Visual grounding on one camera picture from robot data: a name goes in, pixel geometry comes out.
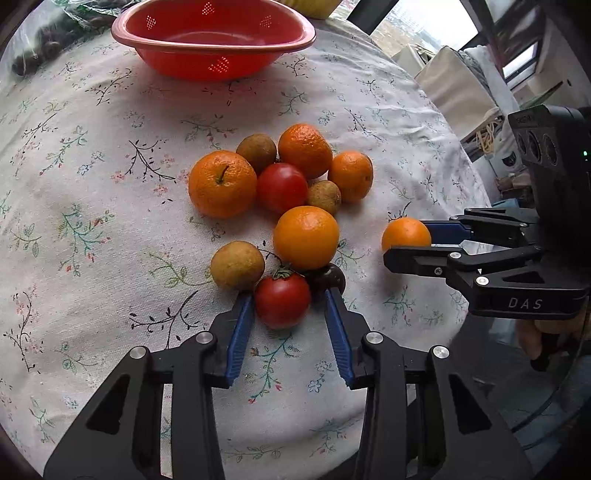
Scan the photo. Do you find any lone front orange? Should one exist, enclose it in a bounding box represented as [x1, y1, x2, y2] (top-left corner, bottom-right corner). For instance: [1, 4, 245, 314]
[382, 217, 432, 251]

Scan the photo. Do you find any dark cherry tomato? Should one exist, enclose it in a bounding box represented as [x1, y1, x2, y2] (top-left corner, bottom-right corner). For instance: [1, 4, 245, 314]
[303, 263, 346, 303]

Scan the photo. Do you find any brown longan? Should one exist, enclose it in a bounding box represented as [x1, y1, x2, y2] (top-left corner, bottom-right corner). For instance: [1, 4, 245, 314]
[209, 241, 266, 290]
[307, 180, 342, 216]
[235, 133, 277, 174]

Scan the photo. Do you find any smooth orange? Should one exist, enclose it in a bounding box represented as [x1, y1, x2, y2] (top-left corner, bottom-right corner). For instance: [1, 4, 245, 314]
[273, 206, 339, 270]

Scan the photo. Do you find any small red tomato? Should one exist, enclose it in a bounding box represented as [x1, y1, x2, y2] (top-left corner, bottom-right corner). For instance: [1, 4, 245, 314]
[254, 273, 311, 330]

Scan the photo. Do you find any bumpy top mandarin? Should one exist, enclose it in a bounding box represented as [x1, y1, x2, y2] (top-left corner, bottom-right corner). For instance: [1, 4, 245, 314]
[277, 123, 332, 180]

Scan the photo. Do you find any central red tomato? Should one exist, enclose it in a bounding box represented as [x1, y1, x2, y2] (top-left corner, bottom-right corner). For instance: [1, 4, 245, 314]
[256, 163, 308, 215]

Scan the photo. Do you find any mandarin with stem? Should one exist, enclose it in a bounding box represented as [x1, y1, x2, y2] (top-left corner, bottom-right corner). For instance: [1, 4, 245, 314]
[187, 150, 257, 219]

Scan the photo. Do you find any right hand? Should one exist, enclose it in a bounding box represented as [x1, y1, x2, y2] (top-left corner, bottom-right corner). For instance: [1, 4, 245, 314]
[515, 307, 590, 360]

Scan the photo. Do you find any white cloth on rack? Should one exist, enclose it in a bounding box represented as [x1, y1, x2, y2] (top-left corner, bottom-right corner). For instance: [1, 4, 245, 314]
[393, 44, 519, 160]

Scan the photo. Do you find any floral white tablecloth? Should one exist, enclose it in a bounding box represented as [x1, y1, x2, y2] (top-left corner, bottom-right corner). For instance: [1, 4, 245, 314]
[1, 20, 489, 470]

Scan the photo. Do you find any yellow foil container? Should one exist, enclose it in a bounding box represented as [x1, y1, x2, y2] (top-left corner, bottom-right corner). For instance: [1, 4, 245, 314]
[279, 0, 342, 20]

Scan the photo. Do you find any red plastic colander bowl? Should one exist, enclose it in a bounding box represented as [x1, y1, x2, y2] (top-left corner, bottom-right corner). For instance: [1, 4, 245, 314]
[111, 1, 317, 82]

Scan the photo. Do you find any clear plastic bag of chestnuts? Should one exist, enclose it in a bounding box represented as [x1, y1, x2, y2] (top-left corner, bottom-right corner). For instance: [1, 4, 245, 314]
[1, 1, 135, 78]

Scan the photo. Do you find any black window frame post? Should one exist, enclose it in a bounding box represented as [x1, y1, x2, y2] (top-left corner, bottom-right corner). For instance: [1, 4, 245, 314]
[346, 0, 399, 34]

